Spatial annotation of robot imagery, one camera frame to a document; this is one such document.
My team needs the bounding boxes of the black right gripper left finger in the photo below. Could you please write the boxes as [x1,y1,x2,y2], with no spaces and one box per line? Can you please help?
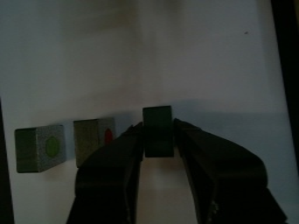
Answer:
[65,122,145,224]

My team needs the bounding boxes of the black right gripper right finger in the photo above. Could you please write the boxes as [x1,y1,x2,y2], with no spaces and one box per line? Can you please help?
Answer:
[172,117,289,224]

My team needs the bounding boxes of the dark green sushi piece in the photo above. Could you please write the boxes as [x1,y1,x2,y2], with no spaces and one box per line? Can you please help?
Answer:
[141,105,174,158]

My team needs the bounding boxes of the sushi piece with red centre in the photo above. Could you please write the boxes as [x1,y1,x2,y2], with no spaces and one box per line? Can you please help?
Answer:
[71,116,117,168]

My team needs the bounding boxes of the sushi piece with green centre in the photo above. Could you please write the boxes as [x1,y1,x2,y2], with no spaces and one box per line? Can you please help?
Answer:
[13,124,67,174]

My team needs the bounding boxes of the white cutting board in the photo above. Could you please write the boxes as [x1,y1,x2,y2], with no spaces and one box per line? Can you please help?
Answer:
[0,0,299,224]

